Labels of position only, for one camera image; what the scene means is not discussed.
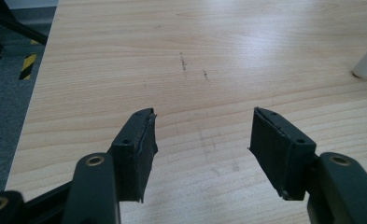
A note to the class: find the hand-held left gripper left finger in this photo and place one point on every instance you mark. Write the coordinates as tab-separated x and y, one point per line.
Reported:
131	155

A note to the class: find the yellow black hazard tape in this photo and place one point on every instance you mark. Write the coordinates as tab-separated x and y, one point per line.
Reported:
27	66

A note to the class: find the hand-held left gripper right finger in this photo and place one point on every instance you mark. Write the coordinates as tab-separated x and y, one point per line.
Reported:
284	155

